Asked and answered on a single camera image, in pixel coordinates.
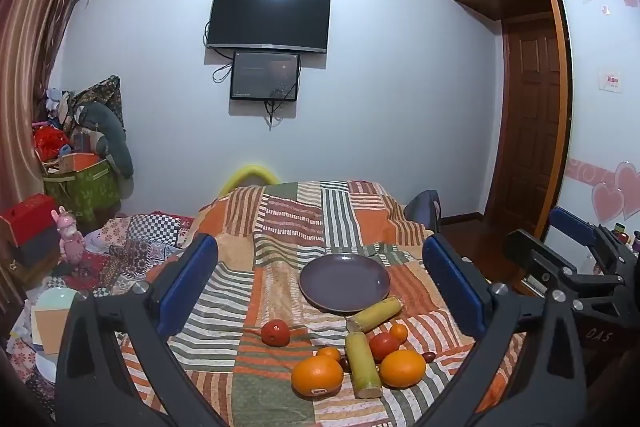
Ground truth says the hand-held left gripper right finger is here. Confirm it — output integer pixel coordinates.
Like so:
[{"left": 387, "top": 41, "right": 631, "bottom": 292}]
[{"left": 421, "top": 233, "right": 588, "bottom": 427}]

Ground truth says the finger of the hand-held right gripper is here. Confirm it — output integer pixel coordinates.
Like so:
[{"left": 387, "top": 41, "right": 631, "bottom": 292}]
[
  {"left": 549, "top": 207, "right": 632, "bottom": 275},
  {"left": 502, "top": 229, "right": 626, "bottom": 308}
]

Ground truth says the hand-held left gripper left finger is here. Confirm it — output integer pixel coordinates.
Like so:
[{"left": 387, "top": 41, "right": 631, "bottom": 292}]
[{"left": 55, "top": 233, "right": 226, "bottom": 427}]

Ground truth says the green sugarcane piece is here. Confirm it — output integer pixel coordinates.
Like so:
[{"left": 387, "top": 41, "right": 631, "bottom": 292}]
[
  {"left": 345, "top": 331, "right": 384, "bottom": 399},
  {"left": 346, "top": 297, "right": 404, "bottom": 334}
]

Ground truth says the red tomato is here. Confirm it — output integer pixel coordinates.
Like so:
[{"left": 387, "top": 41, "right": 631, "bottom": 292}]
[
  {"left": 260, "top": 319, "right": 291, "bottom": 348},
  {"left": 369, "top": 332, "right": 401, "bottom": 363}
]

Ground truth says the purple ceramic plate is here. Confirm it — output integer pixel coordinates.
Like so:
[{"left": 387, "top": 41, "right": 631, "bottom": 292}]
[{"left": 299, "top": 253, "right": 392, "bottom": 314}]

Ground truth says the large orange with sticker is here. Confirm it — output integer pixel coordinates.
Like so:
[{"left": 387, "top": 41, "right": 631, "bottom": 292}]
[{"left": 291, "top": 354, "right": 345, "bottom": 400}]

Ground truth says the checkered floral blanket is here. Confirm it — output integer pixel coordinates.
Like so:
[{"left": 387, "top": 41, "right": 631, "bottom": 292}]
[{"left": 50, "top": 212, "right": 197, "bottom": 300}]

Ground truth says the white sliding door with hearts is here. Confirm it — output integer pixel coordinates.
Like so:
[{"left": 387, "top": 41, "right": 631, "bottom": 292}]
[{"left": 542, "top": 0, "right": 640, "bottom": 268}]

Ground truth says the striped patchwork blanket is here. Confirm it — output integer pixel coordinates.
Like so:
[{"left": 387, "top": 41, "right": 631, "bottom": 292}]
[{"left": 117, "top": 179, "right": 531, "bottom": 427}]

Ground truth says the brown wooden door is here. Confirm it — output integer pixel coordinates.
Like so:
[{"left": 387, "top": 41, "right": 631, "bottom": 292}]
[{"left": 492, "top": 14, "right": 563, "bottom": 238}]

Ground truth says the yellow padded chair back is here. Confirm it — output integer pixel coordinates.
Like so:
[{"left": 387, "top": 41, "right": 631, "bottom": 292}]
[{"left": 218, "top": 164, "right": 281, "bottom": 198}]

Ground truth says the pink toy rabbit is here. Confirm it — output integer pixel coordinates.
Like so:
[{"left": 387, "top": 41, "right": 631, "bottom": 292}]
[{"left": 57, "top": 206, "right": 86, "bottom": 265}]

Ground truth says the green storage box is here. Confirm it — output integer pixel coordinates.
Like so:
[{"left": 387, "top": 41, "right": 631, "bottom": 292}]
[{"left": 42, "top": 157, "right": 123, "bottom": 230}]

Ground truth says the white paper note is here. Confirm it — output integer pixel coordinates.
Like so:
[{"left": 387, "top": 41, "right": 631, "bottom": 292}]
[{"left": 599, "top": 69, "right": 624, "bottom": 94}]

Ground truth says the beige cardboard box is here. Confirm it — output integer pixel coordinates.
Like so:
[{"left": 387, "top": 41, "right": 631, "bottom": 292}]
[{"left": 31, "top": 306, "right": 76, "bottom": 356}]

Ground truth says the dark grey box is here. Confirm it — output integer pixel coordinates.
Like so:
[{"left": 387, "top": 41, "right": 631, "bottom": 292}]
[{"left": 10, "top": 227, "right": 62, "bottom": 269}]

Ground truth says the grey plush toy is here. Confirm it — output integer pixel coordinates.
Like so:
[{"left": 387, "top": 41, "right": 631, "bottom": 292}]
[{"left": 72, "top": 101, "right": 135, "bottom": 180}]

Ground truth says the red box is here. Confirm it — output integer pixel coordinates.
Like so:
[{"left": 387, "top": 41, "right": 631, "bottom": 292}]
[{"left": 0, "top": 193, "right": 58, "bottom": 248}]

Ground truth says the red bag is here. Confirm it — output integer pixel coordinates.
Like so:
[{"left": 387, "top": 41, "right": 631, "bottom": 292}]
[{"left": 32, "top": 122, "right": 71, "bottom": 164}]

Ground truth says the dark patterned cushion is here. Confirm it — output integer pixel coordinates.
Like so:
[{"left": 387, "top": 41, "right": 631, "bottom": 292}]
[{"left": 72, "top": 75, "right": 126, "bottom": 132}]

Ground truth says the striped brown curtain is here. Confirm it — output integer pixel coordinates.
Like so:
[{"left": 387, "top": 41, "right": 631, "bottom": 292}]
[{"left": 0, "top": 0, "right": 103, "bottom": 218}]

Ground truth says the black television cable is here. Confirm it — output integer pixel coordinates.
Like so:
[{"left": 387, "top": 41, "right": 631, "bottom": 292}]
[{"left": 203, "top": 22, "right": 235, "bottom": 84}]

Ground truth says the small black wall monitor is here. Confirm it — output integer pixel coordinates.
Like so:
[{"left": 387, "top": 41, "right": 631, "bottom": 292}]
[{"left": 230, "top": 50, "right": 301, "bottom": 102}]

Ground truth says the black wall television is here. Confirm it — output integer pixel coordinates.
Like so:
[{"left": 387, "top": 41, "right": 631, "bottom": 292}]
[{"left": 207, "top": 0, "right": 332, "bottom": 54}]

